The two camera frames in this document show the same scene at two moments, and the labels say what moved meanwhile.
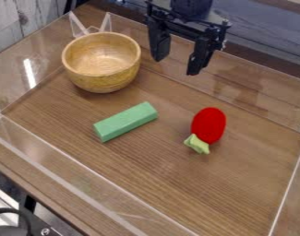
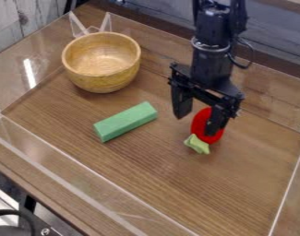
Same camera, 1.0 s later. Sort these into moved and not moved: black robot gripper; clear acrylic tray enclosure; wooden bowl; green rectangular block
Moved: black robot gripper
Not moved: green rectangular block; clear acrylic tray enclosure; wooden bowl
